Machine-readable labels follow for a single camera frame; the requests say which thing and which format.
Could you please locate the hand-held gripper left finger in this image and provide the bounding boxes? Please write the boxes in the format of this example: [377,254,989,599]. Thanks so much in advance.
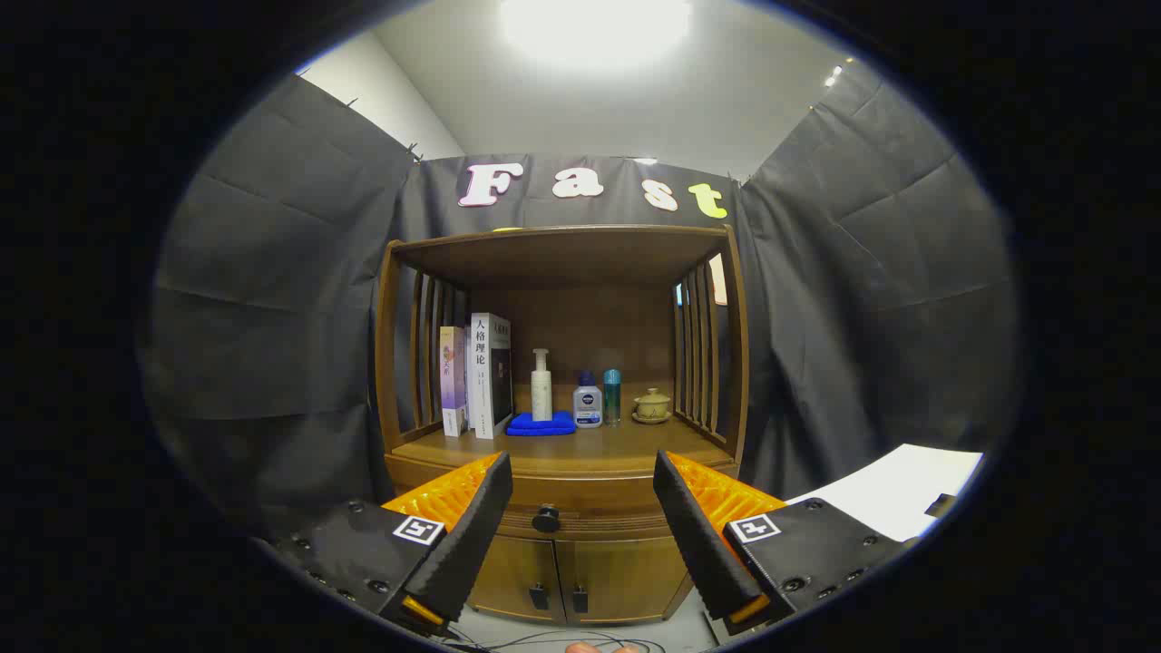
[272,451,514,636]

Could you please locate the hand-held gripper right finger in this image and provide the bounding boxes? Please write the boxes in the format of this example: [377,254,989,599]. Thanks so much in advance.
[653,450,917,636]

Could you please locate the brown wooden drawer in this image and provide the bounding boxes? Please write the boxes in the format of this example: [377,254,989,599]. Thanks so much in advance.
[385,453,740,542]

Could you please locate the wooden cabinet door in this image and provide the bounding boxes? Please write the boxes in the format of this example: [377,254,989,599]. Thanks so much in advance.
[555,535,695,625]
[467,535,568,625]

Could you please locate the wooden countertop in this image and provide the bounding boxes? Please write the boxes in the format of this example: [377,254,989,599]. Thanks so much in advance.
[390,413,736,474]

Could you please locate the brown wooden cabinet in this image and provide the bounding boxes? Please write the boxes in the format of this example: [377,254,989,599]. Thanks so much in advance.
[374,224,750,627]

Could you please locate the blue folded cloth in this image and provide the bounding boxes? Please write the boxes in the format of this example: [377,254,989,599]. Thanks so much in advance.
[505,411,578,437]

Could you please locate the yellow lidded teacup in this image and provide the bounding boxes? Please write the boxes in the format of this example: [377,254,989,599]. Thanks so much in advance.
[631,387,674,425]

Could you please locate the white thick book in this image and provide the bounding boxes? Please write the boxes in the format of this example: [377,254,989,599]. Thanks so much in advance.
[466,313,514,441]

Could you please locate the purple book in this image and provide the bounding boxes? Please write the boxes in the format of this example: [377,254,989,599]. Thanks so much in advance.
[439,326,469,438]

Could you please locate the white pump bottle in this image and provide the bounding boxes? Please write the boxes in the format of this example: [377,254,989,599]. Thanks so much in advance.
[531,348,554,423]

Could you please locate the white bottle with blue cap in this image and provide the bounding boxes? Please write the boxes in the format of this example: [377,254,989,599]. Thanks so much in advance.
[573,370,604,429]

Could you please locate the white flat board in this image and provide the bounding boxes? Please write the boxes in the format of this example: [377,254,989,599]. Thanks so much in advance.
[785,443,985,543]

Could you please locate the black floor cables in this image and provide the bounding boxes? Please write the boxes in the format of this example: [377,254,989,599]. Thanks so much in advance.
[444,626,668,653]

